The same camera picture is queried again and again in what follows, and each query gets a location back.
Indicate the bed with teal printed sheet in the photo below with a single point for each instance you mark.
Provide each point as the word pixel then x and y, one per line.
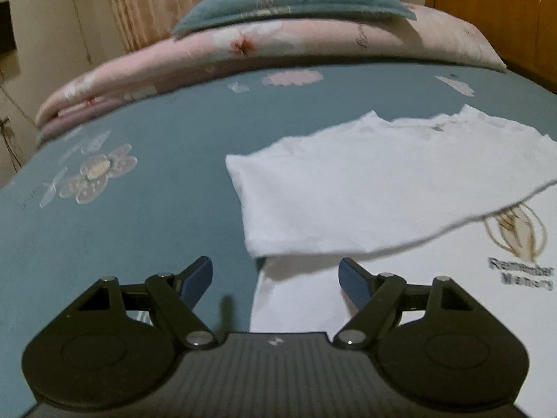
pixel 152 217

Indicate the white long-sleeve shirt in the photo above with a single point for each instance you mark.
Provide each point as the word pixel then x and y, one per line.
pixel 370 183

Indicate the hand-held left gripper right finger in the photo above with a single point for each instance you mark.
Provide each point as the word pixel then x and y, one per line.
pixel 354 282

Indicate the pink floral folded quilt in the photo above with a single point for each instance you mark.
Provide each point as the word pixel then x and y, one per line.
pixel 313 43

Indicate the black wall television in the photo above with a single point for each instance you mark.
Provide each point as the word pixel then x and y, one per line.
pixel 6 26

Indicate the wooden headboard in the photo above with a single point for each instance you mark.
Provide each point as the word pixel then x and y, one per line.
pixel 500 13

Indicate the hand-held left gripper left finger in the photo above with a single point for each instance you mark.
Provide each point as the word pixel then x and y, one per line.
pixel 198 278

